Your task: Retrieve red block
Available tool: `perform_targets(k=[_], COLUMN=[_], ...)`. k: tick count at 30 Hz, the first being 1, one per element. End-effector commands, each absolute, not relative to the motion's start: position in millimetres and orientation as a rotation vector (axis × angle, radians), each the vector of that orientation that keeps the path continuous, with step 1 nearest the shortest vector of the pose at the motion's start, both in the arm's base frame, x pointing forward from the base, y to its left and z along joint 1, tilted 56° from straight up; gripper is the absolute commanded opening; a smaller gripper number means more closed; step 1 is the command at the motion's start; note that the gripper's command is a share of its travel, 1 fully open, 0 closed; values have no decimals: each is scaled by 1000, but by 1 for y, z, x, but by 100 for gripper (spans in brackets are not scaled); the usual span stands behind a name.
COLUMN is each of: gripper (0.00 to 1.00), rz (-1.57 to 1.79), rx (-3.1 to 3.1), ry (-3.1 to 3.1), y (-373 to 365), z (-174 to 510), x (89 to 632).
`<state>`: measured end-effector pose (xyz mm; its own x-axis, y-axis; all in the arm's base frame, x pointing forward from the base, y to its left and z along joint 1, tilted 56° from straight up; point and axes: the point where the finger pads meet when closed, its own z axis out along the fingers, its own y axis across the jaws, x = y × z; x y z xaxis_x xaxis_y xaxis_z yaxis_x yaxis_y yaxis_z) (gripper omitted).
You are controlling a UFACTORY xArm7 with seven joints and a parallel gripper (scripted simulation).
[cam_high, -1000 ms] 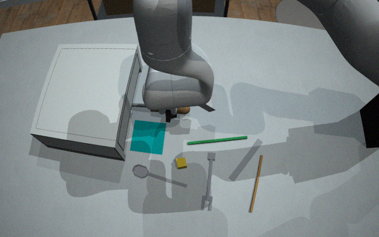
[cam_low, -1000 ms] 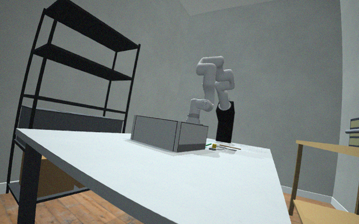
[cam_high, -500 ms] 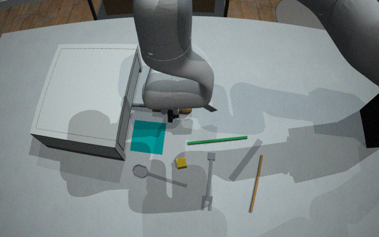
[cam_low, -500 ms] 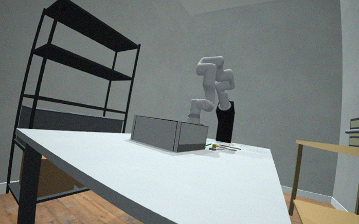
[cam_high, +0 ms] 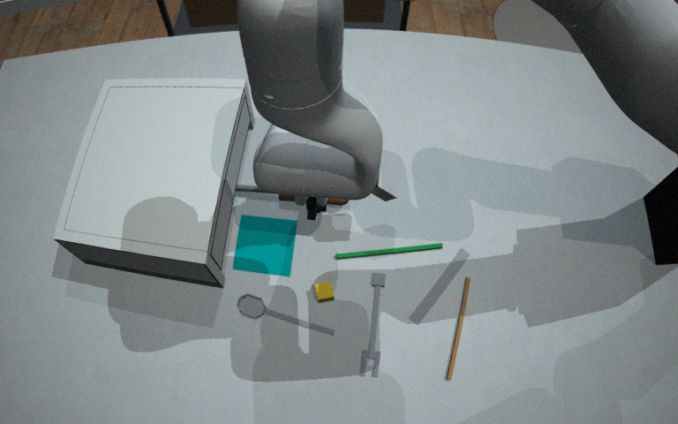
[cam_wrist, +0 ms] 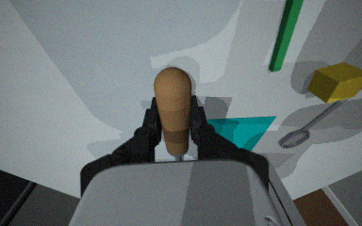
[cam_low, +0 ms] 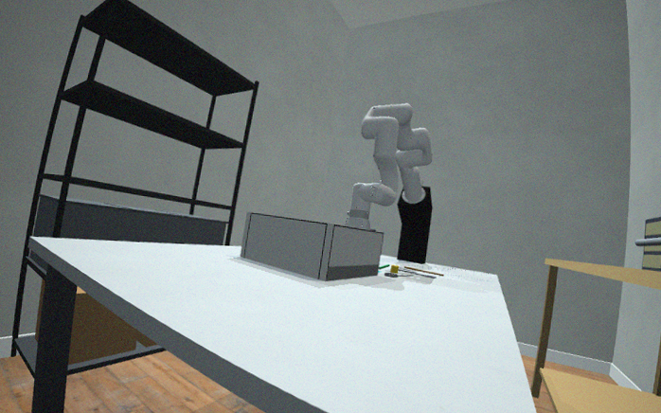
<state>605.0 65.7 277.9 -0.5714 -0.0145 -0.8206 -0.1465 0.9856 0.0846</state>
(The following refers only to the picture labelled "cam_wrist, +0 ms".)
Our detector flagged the yellow block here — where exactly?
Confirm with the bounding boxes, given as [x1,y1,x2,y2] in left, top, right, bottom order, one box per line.
[307,62,362,103]

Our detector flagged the teal square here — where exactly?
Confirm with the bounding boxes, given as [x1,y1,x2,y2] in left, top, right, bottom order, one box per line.
[207,116,276,151]

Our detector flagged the long green bar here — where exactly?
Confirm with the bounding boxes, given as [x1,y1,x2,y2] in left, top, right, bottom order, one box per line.
[269,0,304,72]

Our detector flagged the grey spoon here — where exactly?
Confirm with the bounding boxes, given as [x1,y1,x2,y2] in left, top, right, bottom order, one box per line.
[279,98,350,149]

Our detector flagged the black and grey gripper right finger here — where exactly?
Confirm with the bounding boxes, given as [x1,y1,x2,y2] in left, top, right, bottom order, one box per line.
[189,95,269,192]

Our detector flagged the wooden tool handle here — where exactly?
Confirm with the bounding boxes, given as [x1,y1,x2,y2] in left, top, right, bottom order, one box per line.
[154,67,192,161]

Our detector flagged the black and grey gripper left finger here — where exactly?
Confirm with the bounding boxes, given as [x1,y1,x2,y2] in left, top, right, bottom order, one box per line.
[80,97,162,198]

